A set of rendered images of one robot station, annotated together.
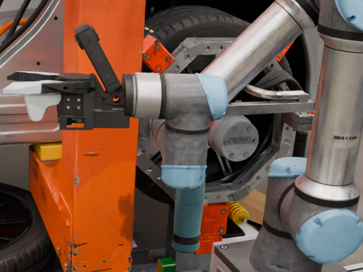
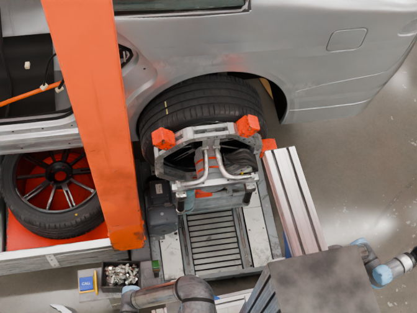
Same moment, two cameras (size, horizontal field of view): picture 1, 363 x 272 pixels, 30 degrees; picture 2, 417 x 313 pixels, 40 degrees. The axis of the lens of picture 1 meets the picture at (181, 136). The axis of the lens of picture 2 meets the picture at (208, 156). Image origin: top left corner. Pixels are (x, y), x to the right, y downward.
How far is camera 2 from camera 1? 207 cm
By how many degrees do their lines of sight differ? 43
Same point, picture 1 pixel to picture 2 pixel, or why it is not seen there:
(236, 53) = (153, 299)
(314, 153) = not seen: outside the picture
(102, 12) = (111, 195)
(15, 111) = not seen: hidden behind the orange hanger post
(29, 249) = (98, 205)
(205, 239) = (201, 194)
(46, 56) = not seen: hidden behind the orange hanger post
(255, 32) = (162, 297)
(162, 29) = (172, 115)
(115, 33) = (120, 199)
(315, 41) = (291, 93)
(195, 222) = (188, 206)
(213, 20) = (206, 115)
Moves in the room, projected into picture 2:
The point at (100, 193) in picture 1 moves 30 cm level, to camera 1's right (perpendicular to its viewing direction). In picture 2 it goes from (123, 232) to (182, 248)
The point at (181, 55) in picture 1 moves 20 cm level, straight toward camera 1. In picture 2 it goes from (179, 143) to (169, 181)
